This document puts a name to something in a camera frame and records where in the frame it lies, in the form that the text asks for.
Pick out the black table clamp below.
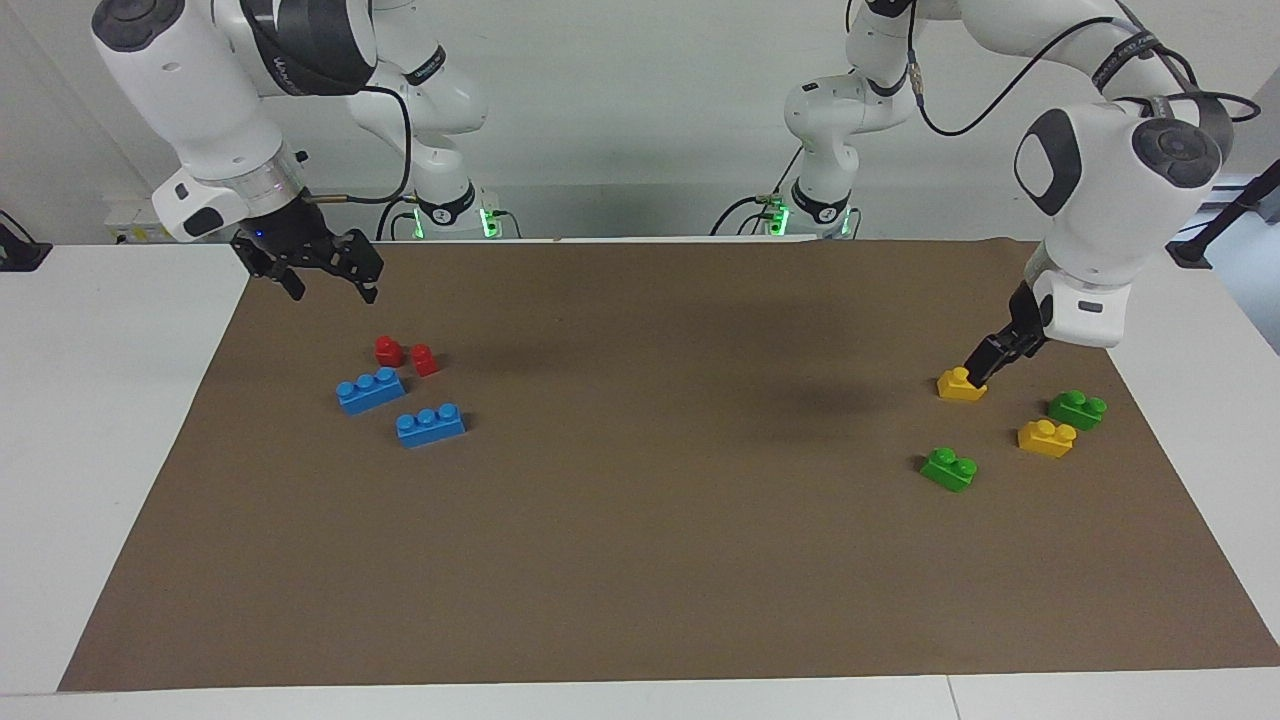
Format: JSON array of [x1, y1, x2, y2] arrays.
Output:
[[0, 210, 53, 273]]

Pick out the yellow two-stud block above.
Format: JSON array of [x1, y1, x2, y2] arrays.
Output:
[[936, 367, 989, 403], [1017, 419, 1078, 459]]

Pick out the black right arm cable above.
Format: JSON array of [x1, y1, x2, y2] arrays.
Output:
[[303, 85, 415, 206]]

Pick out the black clamp stand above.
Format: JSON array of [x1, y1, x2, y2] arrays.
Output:
[[1165, 160, 1280, 269]]

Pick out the green two-stud block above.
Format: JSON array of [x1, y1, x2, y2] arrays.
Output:
[[1048, 389, 1109, 432], [920, 447, 978, 493]]

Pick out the brown table mat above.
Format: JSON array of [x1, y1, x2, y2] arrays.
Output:
[[57, 238, 1280, 693]]

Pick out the blue three-stud block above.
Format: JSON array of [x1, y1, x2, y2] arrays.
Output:
[[395, 403, 467, 449], [335, 367, 409, 416]]

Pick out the black base cable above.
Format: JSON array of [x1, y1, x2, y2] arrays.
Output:
[[375, 195, 421, 241], [710, 148, 807, 238]]

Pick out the white power strip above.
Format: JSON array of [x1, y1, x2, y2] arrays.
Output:
[[105, 195, 187, 246]]

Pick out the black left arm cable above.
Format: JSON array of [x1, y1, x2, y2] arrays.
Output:
[[905, 15, 1263, 137]]

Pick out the black left base cable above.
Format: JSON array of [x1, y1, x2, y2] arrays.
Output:
[[710, 148, 807, 238]]

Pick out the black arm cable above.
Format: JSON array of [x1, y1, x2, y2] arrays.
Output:
[[905, 15, 1263, 137], [303, 85, 415, 206]]

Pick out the black right base cable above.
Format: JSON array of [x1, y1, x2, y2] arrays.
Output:
[[375, 195, 421, 241]]

